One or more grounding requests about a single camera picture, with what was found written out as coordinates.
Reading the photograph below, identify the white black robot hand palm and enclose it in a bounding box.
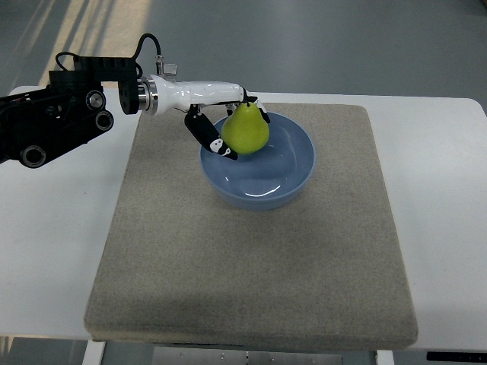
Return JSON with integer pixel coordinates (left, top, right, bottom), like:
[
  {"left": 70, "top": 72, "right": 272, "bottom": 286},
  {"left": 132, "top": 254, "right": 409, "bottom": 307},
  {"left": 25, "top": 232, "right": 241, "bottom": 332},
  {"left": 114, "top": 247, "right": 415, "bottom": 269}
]
[{"left": 146, "top": 75, "right": 244, "bottom": 116}]

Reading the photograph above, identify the green pear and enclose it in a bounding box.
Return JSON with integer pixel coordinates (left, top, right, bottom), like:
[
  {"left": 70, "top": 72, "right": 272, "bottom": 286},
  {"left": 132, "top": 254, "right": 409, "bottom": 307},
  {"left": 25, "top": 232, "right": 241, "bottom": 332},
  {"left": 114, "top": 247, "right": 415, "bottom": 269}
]
[{"left": 221, "top": 103, "right": 269, "bottom": 154}]

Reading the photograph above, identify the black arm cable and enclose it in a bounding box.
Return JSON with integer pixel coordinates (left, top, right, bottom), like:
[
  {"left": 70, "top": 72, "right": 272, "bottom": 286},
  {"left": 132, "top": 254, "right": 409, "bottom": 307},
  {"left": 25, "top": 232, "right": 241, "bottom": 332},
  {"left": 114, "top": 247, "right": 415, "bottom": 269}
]
[{"left": 55, "top": 33, "right": 162, "bottom": 79}]

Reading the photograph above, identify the blue bowl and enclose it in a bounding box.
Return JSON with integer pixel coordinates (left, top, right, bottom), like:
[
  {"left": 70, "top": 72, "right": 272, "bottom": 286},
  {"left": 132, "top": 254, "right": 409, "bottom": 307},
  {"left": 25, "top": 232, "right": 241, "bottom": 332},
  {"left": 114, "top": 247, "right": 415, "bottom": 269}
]
[{"left": 199, "top": 113, "right": 316, "bottom": 211}]

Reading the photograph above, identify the beige felt mat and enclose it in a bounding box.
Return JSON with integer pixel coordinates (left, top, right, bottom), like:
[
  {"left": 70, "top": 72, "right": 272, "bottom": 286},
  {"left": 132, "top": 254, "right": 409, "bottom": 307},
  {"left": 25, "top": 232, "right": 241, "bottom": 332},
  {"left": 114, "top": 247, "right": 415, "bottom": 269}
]
[{"left": 84, "top": 103, "right": 418, "bottom": 352}]

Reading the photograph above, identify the upper floor socket plate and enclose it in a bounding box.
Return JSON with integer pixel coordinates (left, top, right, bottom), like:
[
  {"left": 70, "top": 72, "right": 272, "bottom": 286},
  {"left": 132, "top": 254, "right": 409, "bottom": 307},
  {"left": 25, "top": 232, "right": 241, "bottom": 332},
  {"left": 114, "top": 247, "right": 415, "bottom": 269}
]
[{"left": 161, "top": 63, "right": 177, "bottom": 76}]

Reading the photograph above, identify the white table frame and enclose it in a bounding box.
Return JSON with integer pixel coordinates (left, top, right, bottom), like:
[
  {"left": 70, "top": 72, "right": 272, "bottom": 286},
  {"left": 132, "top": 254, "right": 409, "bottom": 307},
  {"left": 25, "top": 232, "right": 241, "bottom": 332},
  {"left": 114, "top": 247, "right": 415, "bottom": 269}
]
[{"left": 81, "top": 340, "right": 395, "bottom": 365}]

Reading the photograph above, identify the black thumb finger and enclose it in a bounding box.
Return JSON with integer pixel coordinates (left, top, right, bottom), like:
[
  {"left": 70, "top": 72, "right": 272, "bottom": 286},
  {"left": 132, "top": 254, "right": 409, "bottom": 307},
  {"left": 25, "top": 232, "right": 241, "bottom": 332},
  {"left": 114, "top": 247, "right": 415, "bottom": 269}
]
[{"left": 184, "top": 106, "right": 238, "bottom": 160}]

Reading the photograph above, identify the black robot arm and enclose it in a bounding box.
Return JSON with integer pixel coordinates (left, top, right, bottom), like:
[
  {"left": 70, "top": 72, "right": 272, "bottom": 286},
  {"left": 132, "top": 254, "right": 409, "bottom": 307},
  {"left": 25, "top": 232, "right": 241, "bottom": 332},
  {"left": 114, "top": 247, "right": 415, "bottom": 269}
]
[{"left": 1, "top": 55, "right": 270, "bottom": 169}]

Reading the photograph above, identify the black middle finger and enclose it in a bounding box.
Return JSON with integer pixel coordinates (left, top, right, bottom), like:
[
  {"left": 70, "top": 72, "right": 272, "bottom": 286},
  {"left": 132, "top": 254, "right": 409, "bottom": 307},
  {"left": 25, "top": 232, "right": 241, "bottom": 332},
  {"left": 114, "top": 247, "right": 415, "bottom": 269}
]
[{"left": 226, "top": 102, "right": 241, "bottom": 116}]

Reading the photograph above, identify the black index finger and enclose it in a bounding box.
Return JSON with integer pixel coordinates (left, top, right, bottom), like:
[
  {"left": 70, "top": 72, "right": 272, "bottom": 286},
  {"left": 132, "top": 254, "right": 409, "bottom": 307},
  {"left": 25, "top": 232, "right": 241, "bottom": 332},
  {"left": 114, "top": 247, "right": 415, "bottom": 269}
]
[{"left": 245, "top": 97, "right": 270, "bottom": 124}]

